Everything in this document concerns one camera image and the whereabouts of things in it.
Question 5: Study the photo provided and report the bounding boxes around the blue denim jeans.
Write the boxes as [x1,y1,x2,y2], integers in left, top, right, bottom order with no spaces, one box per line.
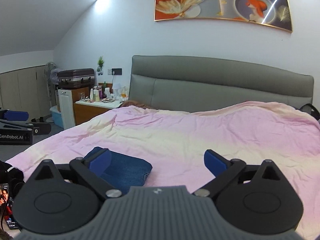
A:
[84,147,152,194]

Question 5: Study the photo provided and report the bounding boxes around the beige wardrobe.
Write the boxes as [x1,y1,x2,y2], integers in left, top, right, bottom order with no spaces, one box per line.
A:
[1,66,51,120]

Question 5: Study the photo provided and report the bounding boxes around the blue plastic bin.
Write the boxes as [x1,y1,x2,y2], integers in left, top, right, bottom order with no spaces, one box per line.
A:
[50,106,64,128]

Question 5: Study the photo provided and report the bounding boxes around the smartphone with lit screen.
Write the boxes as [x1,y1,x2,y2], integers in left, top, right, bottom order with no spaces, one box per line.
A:
[1,184,19,230]

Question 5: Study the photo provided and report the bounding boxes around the white narrow cabinet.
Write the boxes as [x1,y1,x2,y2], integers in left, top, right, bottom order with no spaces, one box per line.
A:
[58,89,75,129]

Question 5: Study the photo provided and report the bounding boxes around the standing electric fan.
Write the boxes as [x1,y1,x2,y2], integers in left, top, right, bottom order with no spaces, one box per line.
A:
[43,61,59,107]

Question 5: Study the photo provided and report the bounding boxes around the wooden left nightstand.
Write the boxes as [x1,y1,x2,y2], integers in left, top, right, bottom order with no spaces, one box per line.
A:
[72,87,121,125]

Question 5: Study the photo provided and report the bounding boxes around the dark brown suitcase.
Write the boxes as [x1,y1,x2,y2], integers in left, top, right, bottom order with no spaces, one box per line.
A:
[57,68,95,89]

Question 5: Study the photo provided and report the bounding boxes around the pink cream duvet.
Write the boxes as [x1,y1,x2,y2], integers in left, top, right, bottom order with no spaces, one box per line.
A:
[9,101,319,239]

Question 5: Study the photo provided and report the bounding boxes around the small green potted plant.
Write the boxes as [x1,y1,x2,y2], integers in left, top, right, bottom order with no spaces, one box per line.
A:
[97,56,104,75]

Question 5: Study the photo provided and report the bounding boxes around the white table lamp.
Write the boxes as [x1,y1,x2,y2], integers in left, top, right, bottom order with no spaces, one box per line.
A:
[112,83,121,100]

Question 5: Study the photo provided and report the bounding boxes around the brown pillow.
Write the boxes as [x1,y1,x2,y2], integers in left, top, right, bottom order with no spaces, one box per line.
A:
[118,100,153,109]

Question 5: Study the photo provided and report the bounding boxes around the grey upholstered headboard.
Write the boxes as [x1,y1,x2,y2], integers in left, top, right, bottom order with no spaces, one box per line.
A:
[129,55,314,113]

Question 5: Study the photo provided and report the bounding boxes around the black bag handle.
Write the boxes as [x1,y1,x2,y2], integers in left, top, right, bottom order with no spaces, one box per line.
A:
[299,103,320,121]

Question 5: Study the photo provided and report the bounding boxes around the black wall socket panel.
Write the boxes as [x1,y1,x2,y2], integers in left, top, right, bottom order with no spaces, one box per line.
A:
[111,68,123,75]

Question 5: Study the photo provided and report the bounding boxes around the orange grey wall painting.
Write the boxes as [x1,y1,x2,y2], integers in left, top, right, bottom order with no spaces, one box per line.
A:
[154,0,293,33]

